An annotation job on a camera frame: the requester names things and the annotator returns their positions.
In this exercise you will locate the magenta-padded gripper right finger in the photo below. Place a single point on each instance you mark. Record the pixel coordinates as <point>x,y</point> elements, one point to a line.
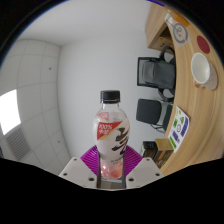
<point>146,170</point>

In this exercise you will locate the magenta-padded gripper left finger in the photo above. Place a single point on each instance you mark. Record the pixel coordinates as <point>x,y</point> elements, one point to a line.
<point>75,170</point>

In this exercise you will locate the clear drink bottle black cap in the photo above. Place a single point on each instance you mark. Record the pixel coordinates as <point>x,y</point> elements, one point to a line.
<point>111,133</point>

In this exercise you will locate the white leaflet green purple print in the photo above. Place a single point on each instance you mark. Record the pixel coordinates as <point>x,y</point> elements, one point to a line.
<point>179,128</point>

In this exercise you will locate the black office chair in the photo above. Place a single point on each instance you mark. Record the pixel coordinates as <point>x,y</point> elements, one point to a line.
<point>150,111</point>

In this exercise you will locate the ceiling air vent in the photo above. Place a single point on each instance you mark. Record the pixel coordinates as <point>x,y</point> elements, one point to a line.
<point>16,144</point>

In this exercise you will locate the square ceiling light panel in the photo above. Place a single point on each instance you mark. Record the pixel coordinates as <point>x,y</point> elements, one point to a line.
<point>10,111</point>

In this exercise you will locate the grey mesh-back office chair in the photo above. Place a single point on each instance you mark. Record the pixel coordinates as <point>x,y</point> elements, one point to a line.
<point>156,73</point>

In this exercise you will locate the white patterned paper cup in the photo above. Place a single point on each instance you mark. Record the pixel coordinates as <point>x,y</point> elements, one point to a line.
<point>201,69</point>

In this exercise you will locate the flat round red coaster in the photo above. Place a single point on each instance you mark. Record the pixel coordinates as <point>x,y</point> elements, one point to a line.
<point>203,44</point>

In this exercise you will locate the wooden side desk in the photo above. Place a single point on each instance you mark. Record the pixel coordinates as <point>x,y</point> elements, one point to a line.
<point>156,26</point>

